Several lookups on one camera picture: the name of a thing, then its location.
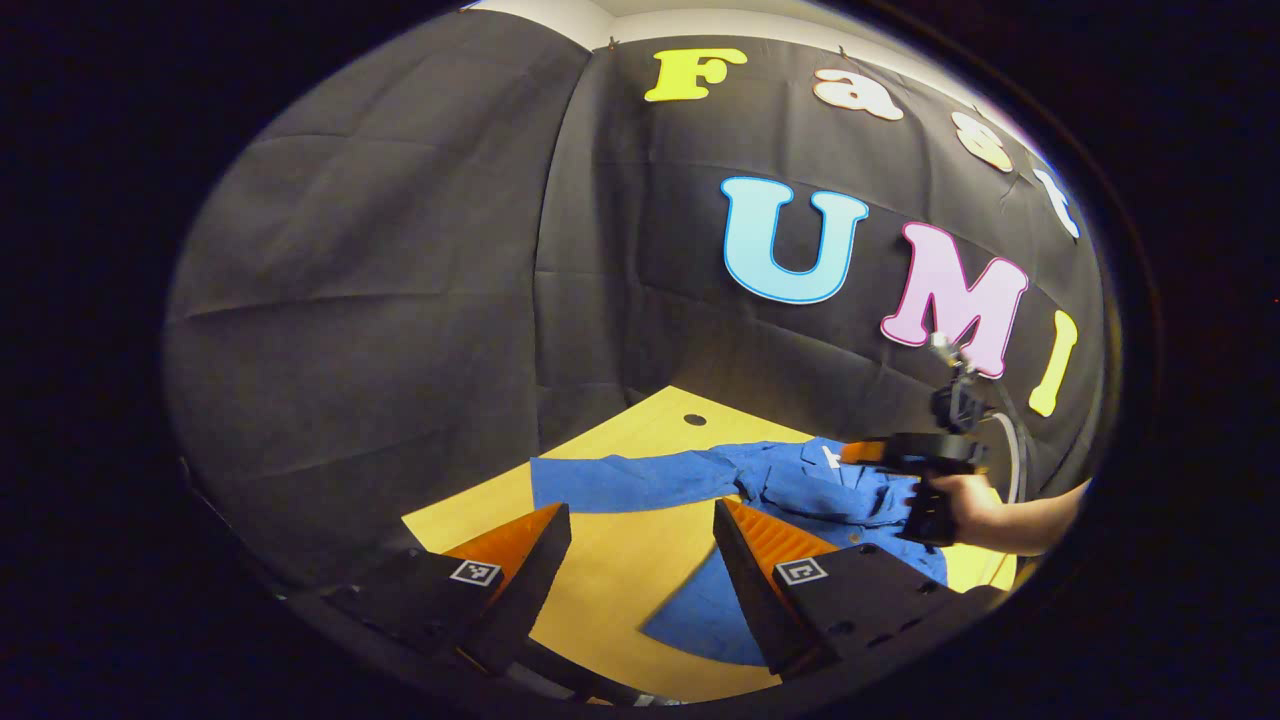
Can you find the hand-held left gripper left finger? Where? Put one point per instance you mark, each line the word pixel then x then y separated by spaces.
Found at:
pixel 530 590

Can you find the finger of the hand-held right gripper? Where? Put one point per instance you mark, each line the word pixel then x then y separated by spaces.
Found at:
pixel 865 452

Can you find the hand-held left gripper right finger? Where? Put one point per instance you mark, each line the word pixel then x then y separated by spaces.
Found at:
pixel 745 590

